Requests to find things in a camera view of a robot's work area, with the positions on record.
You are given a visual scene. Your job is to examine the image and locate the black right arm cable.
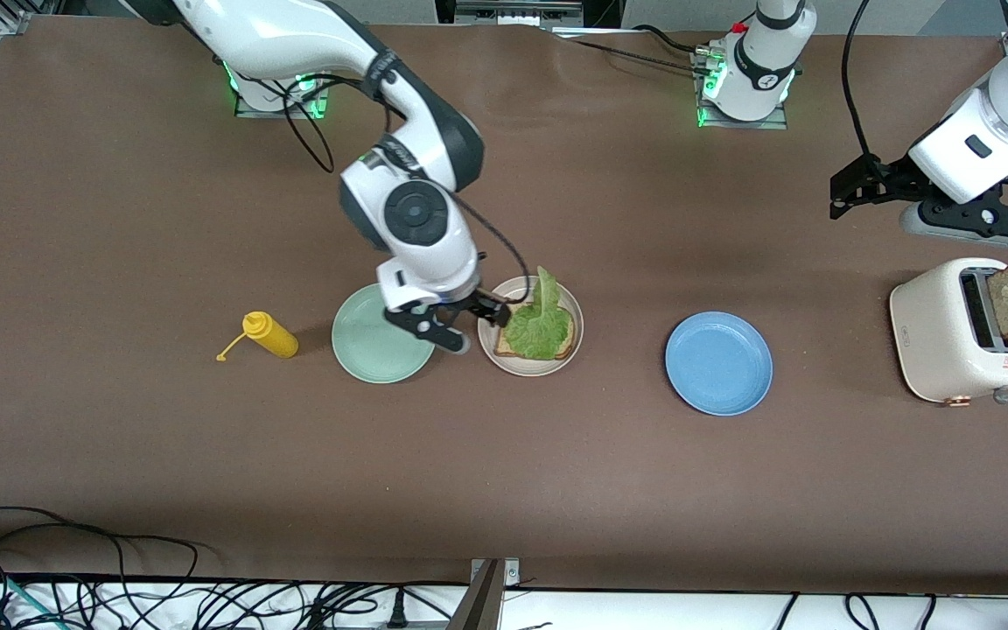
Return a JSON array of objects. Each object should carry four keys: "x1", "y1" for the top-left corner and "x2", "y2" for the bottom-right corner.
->
[{"x1": 281, "y1": 74, "x2": 531, "y2": 281}]

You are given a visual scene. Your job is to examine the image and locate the thick black cable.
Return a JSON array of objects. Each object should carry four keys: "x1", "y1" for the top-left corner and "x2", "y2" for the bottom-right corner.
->
[{"x1": 631, "y1": 24, "x2": 708, "y2": 55}]

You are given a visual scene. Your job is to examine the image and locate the grey metal bracket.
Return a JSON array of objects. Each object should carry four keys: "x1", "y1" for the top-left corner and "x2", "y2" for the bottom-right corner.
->
[{"x1": 447, "y1": 557, "x2": 522, "y2": 630}]

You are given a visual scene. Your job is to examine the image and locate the green lettuce leaf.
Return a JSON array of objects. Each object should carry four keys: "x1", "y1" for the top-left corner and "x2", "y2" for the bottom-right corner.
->
[{"x1": 504, "y1": 267, "x2": 575, "y2": 361}]

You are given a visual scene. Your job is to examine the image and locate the thin grey cable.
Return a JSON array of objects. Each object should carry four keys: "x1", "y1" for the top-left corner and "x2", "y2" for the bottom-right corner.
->
[{"x1": 552, "y1": 31, "x2": 708, "y2": 75}]

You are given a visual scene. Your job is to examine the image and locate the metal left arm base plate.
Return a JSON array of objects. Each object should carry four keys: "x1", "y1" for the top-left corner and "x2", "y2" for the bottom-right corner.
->
[{"x1": 695, "y1": 44, "x2": 790, "y2": 130}]

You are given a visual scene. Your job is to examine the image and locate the white shelf board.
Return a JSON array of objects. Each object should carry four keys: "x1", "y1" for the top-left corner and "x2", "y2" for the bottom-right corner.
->
[{"x1": 0, "y1": 573, "x2": 1008, "y2": 630}]

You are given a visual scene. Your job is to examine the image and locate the mint green plate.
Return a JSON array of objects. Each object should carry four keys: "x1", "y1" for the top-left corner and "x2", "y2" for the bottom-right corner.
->
[{"x1": 332, "y1": 282, "x2": 437, "y2": 384}]

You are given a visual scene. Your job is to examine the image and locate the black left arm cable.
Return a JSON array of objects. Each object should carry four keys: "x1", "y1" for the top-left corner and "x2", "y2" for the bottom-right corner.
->
[{"x1": 841, "y1": 0, "x2": 881, "y2": 163}]

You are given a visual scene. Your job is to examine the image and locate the blue plate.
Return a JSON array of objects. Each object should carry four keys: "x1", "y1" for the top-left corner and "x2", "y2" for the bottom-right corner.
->
[{"x1": 665, "y1": 311, "x2": 774, "y2": 417}]

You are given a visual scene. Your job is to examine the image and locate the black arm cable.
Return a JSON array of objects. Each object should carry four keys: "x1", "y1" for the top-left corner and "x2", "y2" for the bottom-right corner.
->
[
  {"x1": 281, "y1": 74, "x2": 531, "y2": 281},
  {"x1": 841, "y1": 0, "x2": 881, "y2": 163}
]

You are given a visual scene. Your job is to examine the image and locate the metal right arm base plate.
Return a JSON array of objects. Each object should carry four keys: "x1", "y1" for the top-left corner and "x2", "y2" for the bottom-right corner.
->
[{"x1": 234, "y1": 61, "x2": 332, "y2": 120}]

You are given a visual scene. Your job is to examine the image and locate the beige plate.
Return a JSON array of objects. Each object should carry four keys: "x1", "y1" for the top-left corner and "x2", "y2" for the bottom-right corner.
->
[{"x1": 477, "y1": 276, "x2": 585, "y2": 378}]

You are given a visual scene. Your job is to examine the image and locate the cream white toaster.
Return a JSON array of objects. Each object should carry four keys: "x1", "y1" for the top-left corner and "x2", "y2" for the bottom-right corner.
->
[{"x1": 889, "y1": 257, "x2": 1008, "y2": 406}]

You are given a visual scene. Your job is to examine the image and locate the black metal equipment box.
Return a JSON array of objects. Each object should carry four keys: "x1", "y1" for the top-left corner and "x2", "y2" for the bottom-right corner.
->
[{"x1": 434, "y1": 0, "x2": 623, "y2": 29}]

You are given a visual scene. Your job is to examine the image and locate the yellow mustard squeeze bottle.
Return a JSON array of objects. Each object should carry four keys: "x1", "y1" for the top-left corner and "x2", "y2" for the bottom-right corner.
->
[{"x1": 216, "y1": 311, "x2": 300, "y2": 362}]

